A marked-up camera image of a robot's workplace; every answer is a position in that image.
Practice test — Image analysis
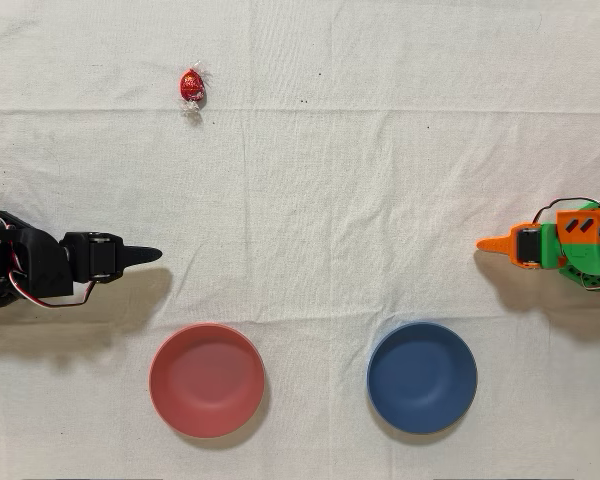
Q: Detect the red candy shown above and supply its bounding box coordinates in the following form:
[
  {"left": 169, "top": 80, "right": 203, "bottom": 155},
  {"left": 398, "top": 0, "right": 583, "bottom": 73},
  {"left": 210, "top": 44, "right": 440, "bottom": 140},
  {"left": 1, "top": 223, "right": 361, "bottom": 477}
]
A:
[{"left": 178, "top": 59, "right": 212, "bottom": 119}]

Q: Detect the white tablecloth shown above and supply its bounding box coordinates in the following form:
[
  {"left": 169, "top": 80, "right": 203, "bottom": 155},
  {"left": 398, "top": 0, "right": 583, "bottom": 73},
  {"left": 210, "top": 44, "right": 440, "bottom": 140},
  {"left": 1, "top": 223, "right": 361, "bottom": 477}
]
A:
[{"left": 0, "top": 0, "right": 600, "bottom": 480}]

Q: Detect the blue bowl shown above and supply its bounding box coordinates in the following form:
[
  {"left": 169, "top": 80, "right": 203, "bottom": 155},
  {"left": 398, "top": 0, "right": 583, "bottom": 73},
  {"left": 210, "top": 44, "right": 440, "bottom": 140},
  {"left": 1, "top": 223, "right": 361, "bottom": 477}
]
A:
[{"left": 366, "top": 320, "right": 479, "bottom": 435}]

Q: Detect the thin black servo cable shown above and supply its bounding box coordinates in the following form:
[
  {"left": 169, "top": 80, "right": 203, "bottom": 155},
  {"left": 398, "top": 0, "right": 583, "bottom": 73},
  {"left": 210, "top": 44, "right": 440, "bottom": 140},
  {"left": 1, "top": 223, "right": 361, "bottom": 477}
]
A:
[{"left": 531, "top": 197, "right": 600, "bottom": 231}]

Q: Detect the red bowl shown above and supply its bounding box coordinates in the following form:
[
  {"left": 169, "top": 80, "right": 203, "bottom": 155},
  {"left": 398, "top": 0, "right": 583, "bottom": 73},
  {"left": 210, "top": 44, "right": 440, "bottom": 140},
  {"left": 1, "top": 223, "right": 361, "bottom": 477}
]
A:
[{"left": 148, "top": 322, "right": 267, "bottom": 440}]

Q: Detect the red white black servo cable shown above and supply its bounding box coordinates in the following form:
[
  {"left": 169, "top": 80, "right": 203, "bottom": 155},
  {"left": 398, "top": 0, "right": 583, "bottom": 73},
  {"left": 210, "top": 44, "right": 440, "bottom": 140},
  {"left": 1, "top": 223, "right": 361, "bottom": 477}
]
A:
[{"left": 0, "top": 209, "right": 99, "bottom": 309}]

